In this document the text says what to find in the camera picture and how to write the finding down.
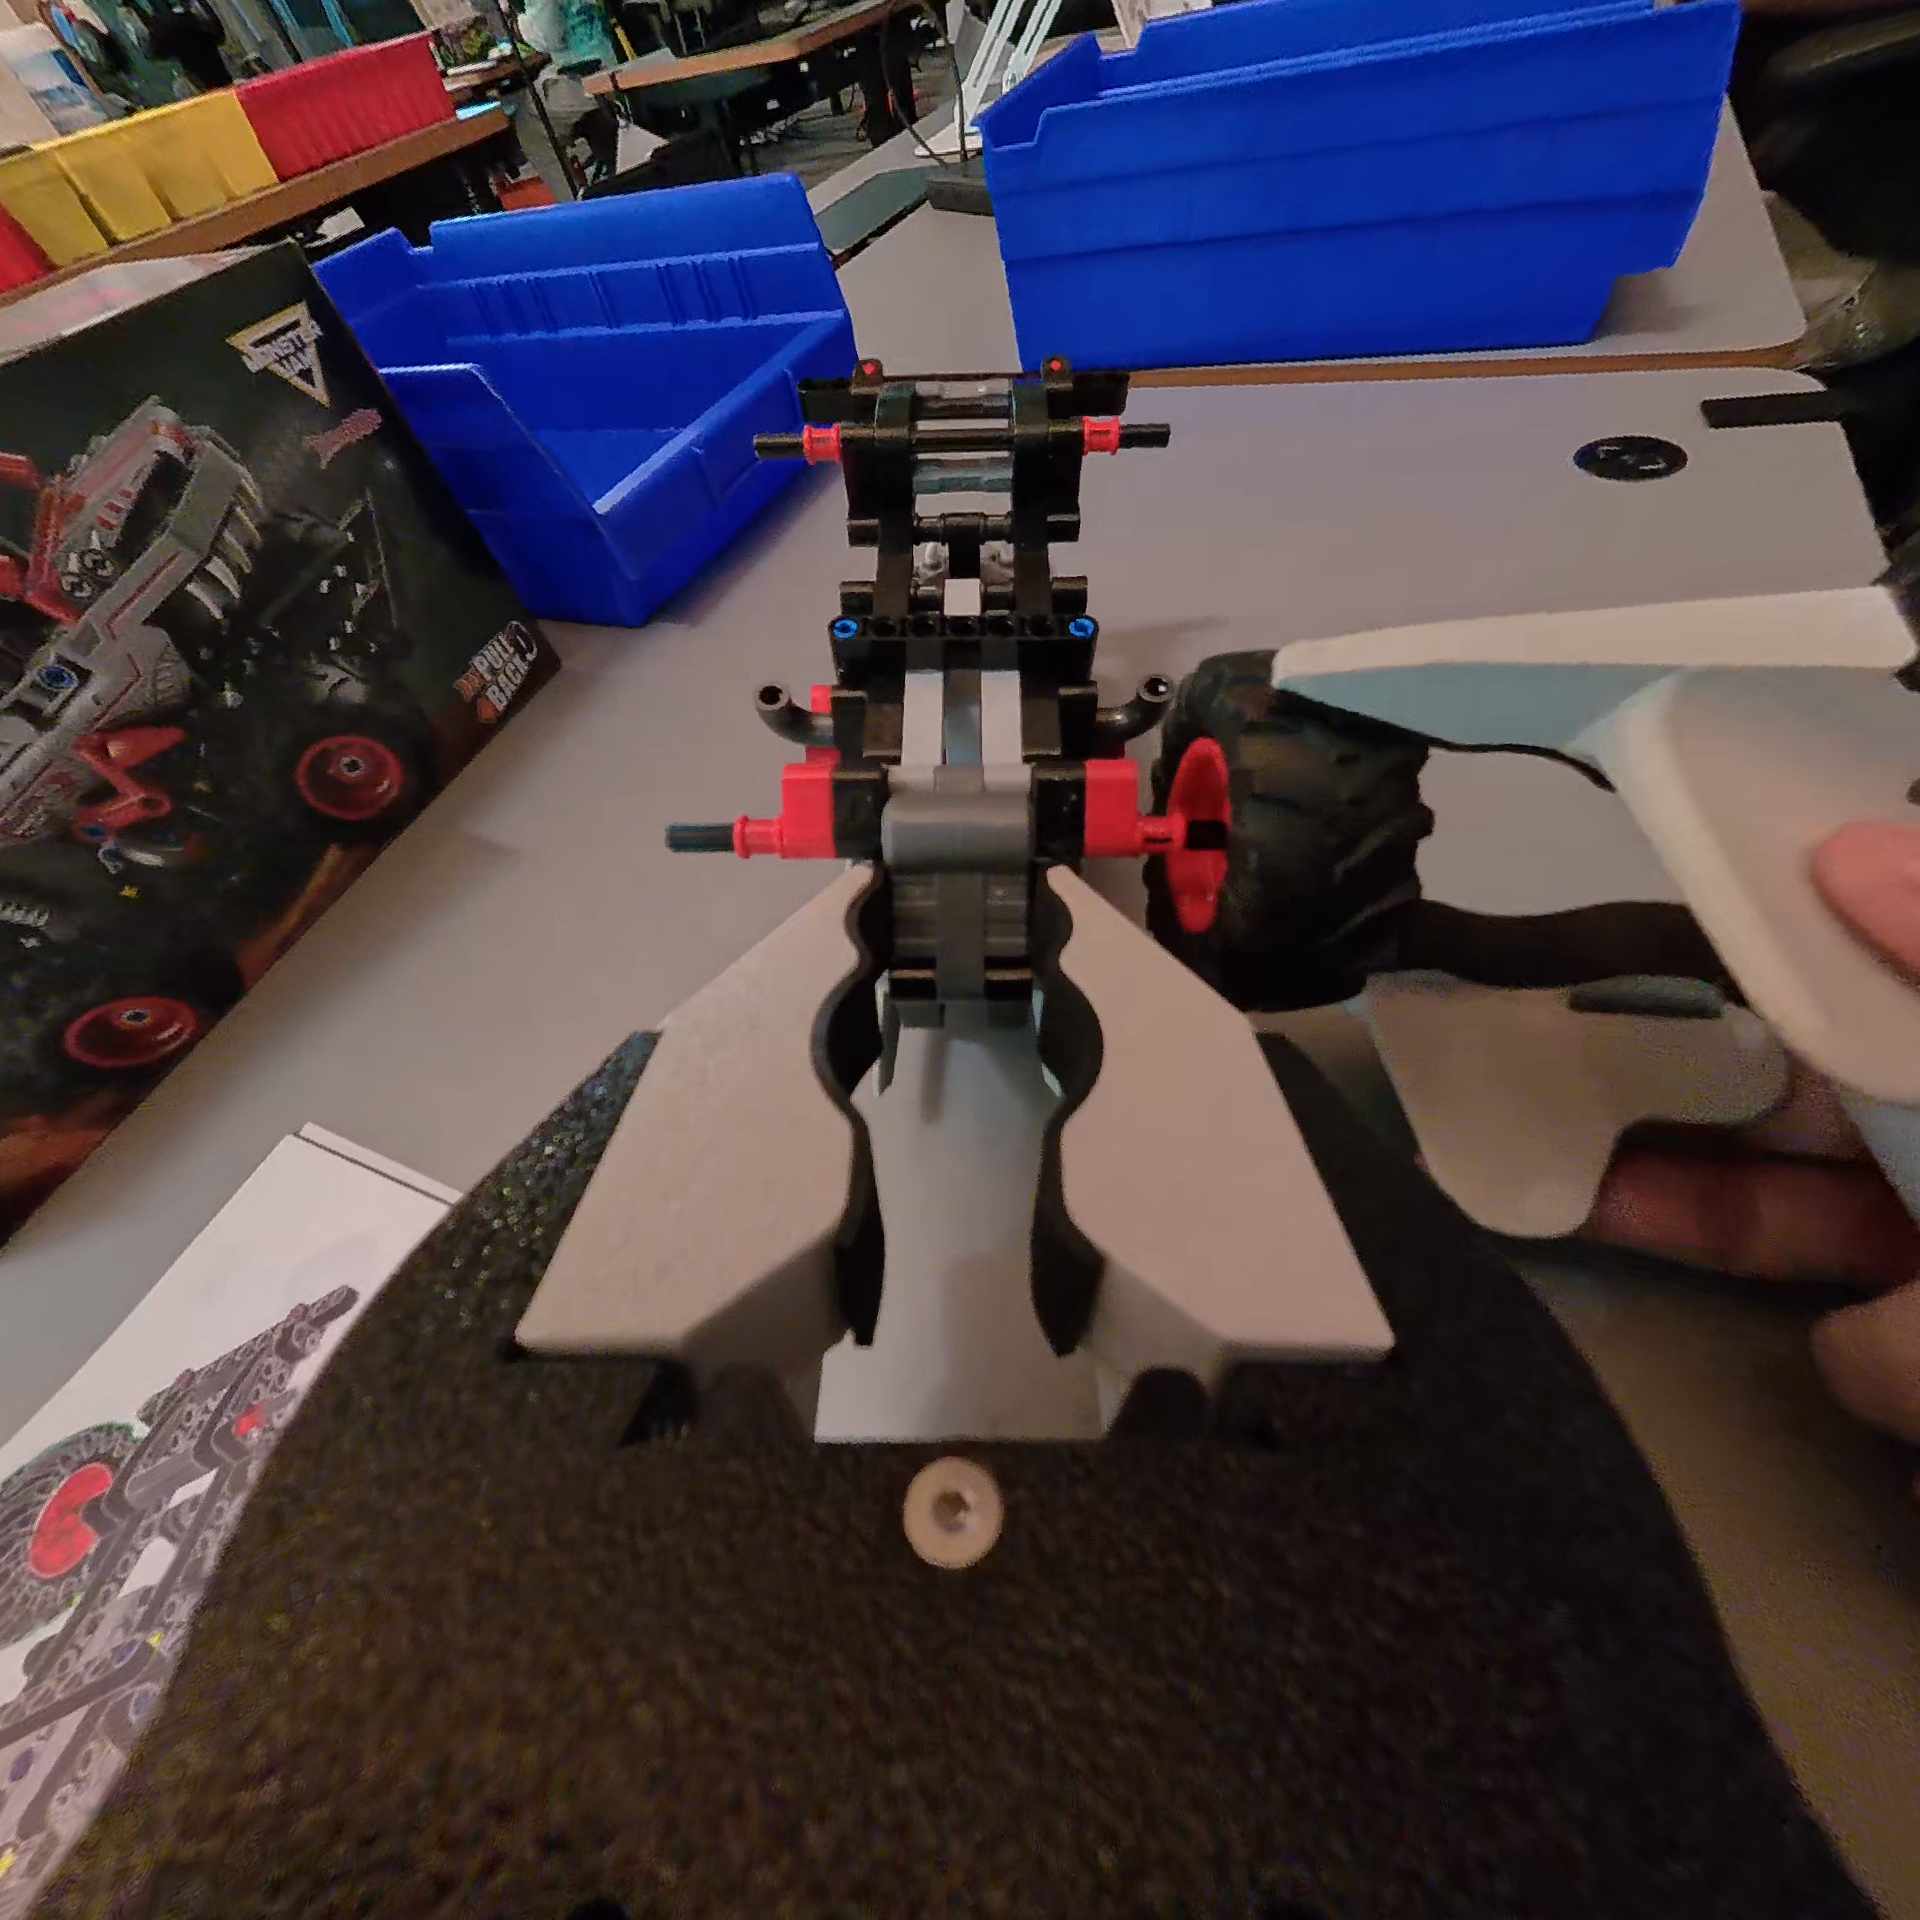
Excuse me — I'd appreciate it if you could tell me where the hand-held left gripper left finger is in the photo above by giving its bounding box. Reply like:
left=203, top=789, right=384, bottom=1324
left=517, top=865, right=887, bottom=1406

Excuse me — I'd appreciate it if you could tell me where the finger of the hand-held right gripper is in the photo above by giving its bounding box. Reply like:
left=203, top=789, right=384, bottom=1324
left=1266, top=586, right=1920, bottom=789
left=1364, top=900, right=1799, bottom=1246

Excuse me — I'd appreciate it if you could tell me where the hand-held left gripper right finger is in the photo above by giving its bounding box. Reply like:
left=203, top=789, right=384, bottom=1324
left=1034, top=871, right=1398, bottom=1398

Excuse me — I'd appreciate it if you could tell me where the black toy tire red hub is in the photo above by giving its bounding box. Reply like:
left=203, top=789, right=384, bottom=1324
left=1146, top=650, right=1432, bottom=1009

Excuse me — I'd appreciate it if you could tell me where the black red toy truck chassis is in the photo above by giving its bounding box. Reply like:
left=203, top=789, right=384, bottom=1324
left=668, top=358, right=1186, bottom=1040

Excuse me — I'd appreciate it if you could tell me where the grey desk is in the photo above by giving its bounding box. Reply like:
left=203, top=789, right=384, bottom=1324
left=0, top=144, right=1920, bottom=1920

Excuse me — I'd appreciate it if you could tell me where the person's right hand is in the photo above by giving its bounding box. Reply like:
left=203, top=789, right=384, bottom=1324
left=1590, top=820, right=1920, bottom=1440

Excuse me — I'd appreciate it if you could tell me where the white instruction booklet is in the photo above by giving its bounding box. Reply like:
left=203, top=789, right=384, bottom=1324
left=0, top=1127, right=467, bottom=1907

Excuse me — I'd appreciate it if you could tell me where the large blue storage bin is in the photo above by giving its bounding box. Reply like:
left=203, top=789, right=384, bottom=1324
left=973, top=0, right=1747, bottom=374

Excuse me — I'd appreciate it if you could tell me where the dark chair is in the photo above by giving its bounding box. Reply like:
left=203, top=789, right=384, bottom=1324
left=1700, top=0, right=1920, bottom=558

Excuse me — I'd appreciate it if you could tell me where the black toy truck box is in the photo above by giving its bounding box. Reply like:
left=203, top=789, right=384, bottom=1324
left=0, top=239, right=565, bottom=1246

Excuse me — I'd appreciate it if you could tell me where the small blue storage bin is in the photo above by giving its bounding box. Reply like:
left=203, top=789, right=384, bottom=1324
left=312, top=173, right=857, bottom=630

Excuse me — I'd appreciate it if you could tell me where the yellow storage bin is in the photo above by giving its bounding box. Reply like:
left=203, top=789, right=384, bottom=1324
left=0, top=92, right=281, bottom=248

